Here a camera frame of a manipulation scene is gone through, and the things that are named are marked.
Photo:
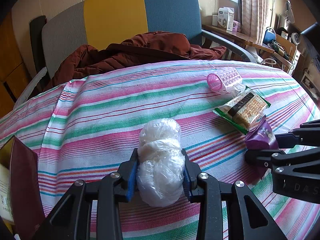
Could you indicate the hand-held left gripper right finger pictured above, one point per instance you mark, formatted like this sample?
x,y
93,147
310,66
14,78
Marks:
x,y
186,182

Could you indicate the white box with green label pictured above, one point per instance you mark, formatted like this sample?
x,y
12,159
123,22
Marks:
x,y
222,17

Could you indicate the patterned curtain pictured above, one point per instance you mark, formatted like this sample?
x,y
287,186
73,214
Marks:
x,y
255,5

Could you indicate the brown padded jacket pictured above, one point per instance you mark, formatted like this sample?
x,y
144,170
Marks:
x,y
140,50

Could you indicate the green-edged cracker packet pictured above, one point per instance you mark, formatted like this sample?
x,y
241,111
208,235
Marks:
x,y
245,107

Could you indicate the maroon box with gold lining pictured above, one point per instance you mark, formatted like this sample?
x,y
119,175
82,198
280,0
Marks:
x,y
25,170

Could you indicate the white printed carton box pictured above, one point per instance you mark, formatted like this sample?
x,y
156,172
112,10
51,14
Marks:
x,y
5,192

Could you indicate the grey yellow blue sofa chair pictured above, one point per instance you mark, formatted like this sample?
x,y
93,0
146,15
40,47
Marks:
x,y
170,7

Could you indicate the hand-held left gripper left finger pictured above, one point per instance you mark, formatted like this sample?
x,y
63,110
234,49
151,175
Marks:
x,y
131,182

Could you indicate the wooden cabinet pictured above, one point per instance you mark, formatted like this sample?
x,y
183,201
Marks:
x,y
10,67

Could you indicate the purple snack packet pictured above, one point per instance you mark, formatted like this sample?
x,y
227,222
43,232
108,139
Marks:
x,y
262,137

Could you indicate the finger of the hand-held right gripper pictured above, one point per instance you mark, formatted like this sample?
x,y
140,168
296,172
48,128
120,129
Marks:
x,y
285,140
260,156

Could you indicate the long plastic-wrapped white bundle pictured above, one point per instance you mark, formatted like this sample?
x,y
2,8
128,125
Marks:
x,y
160,175

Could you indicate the pink hair roller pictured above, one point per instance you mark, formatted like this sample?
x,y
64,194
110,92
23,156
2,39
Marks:
x,y
220,82

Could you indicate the striped blanket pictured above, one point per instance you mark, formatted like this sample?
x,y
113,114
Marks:
x,y
112,105

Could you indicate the clear plastic piece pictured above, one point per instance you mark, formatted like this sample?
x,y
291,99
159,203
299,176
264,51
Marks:
x,y
238,89

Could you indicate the wooden side table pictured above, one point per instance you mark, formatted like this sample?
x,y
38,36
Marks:
x,y
237,36

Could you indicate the black panel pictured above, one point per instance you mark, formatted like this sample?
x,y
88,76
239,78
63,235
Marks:
x,y
37,42

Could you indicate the small white box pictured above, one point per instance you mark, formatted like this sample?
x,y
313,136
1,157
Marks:
x,y
215,20

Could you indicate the blue round object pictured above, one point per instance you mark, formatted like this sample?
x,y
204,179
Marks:
x,y
270,36

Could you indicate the purple box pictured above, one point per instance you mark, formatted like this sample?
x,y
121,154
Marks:
x,y
237,27

